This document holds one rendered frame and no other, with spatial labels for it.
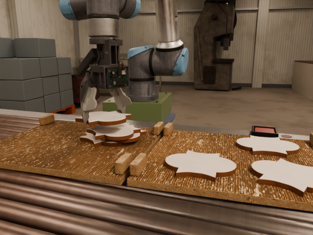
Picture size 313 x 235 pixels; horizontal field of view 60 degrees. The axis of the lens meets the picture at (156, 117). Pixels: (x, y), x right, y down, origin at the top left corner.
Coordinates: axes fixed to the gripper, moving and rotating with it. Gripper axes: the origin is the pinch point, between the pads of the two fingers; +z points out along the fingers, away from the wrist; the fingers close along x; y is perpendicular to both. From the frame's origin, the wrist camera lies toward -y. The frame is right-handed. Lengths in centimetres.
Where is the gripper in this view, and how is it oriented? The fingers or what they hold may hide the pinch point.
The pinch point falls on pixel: (103, 117)
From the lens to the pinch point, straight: 73.5
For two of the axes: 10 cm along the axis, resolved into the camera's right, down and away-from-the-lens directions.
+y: 6.6, 1.8, -7.3
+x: 7.5, -1.6, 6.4
